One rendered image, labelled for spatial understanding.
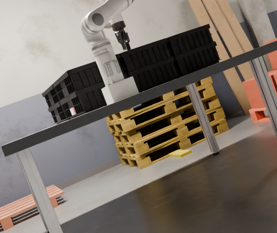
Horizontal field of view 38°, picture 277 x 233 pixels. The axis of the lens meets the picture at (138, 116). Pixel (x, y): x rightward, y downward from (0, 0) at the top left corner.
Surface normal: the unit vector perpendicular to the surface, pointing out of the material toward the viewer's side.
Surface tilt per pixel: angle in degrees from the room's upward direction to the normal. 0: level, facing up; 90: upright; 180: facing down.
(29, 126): 90
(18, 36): 90
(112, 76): 90
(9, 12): 90
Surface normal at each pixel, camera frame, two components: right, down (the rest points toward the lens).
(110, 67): 0.40, -0.10
